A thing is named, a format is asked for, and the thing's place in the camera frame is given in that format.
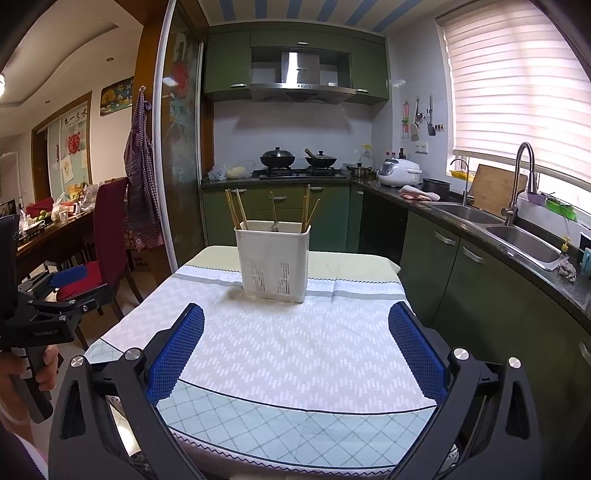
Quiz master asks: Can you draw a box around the dark granite countertop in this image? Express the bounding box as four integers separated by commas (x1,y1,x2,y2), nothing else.
199,173,591,320

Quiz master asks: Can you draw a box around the small steel faucet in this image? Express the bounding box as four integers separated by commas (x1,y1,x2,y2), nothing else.
450,158,472,207

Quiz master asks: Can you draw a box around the white rice cooker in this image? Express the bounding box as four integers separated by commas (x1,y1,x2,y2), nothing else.
378,158,423,188

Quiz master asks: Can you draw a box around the white patterned tablecloth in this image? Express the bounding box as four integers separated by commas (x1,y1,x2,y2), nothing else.
84,246,446,480

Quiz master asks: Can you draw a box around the tall steel faucet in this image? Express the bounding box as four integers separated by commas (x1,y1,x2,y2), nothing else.
502,142,539,227

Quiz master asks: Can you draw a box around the black wok with lid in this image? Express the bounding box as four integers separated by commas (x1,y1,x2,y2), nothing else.
259,147,296,169

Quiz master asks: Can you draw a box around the steel range hood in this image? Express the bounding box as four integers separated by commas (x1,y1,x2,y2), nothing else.
249,46,356,103

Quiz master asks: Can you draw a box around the black wok with wooden handle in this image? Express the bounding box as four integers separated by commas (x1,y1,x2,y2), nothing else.
304,148,338,169

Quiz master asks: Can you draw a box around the black cooking pot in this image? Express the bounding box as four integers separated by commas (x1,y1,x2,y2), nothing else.
421,178,451,200

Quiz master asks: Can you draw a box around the green plastic sink caddy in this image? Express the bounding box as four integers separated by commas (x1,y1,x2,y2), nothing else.
517,189,578,223

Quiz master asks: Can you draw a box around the white plastic utensil holder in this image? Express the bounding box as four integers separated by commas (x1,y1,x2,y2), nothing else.
234,220,311,304

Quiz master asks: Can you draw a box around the white window blind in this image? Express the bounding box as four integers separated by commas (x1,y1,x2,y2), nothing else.
436,0,591,178

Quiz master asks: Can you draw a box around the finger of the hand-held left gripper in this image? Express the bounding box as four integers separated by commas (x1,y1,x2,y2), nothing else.
18,264,89,301
25,284,114,324

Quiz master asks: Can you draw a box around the plastic bag with yellow food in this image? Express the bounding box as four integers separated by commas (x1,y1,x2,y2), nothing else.
208,161,254,182

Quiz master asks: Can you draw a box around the green wall cabinet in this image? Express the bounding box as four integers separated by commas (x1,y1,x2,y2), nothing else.
204,31,253,100
350,39,390,103

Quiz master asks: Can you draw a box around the purple checked apron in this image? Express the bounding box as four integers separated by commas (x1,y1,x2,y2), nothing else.
124,90,164,252

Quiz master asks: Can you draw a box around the wooden cutting board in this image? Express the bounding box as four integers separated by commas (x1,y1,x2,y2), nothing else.
470,164,528,217

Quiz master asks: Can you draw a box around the glass sliding door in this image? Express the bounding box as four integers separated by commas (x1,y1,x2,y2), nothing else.
157,0,207,274

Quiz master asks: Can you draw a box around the wooden chair with red cushion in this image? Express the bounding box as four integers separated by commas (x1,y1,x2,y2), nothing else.
58,178,141,321

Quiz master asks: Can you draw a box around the black gas stove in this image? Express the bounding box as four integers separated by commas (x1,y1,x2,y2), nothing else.
253,167,348,180

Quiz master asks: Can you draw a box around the steel sink basin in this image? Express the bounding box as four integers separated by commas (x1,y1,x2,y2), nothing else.
485,224,566,273
431,203,506,226

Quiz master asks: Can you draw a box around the pink cloth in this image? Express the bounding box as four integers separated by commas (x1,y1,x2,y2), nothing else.
398,185,441,202

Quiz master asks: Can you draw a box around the food wall poster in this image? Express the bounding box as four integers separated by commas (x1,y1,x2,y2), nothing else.
100,76,135,117

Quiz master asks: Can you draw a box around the green base cabinet with drawers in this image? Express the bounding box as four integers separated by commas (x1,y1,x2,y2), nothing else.
201,184,363,254

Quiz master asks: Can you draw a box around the wooden dining table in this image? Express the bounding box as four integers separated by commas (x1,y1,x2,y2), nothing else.
16,203,100,280

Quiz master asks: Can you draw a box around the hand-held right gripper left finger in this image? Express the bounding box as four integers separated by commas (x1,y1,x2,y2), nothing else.
48,302,206,480

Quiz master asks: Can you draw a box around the green base cabinet with doors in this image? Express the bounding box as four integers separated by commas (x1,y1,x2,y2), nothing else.
399,210,591,480

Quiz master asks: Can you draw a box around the person's left hand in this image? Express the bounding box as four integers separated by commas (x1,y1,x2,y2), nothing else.
0,345,61,421

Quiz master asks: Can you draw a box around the person's left forearm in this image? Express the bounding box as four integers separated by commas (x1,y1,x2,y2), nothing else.
0,406,49,480

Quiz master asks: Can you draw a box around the black glass cabinet door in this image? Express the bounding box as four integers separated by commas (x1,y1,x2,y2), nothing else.
358,191,409,265

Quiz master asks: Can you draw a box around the pile of food packets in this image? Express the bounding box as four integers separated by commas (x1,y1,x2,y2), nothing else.
51,182,101,219

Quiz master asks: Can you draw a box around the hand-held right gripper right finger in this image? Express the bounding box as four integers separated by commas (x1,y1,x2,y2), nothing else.
388,302,543,480

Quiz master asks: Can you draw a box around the cardboard box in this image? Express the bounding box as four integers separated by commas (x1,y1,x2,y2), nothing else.
129,249,154,273

